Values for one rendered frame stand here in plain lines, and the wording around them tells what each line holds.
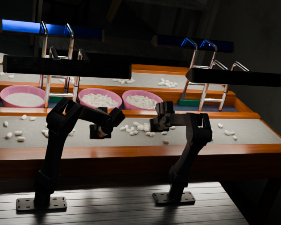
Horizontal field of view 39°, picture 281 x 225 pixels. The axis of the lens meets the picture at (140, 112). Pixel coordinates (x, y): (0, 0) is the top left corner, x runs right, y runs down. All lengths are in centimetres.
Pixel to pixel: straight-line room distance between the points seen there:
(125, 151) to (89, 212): 39
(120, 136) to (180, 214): 55
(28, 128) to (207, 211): 96
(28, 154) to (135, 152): 51
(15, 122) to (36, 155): 34
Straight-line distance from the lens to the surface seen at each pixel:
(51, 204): 170
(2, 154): 181
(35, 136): 199
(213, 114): 255
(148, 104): 251
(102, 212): 171
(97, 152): 189
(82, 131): 208
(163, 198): 184
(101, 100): 242
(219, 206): 193
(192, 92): 279
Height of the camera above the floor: 180
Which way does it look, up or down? 27 degrees down
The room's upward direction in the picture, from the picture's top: 13 degrees clockwise
